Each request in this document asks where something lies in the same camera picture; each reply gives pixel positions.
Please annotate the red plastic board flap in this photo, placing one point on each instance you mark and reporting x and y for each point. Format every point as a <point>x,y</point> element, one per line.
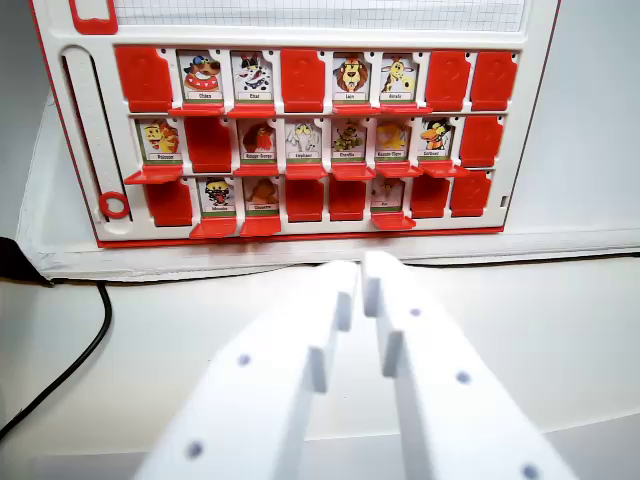
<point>398,170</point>

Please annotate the red and white game board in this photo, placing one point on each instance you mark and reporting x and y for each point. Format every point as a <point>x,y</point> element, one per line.
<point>310,30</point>

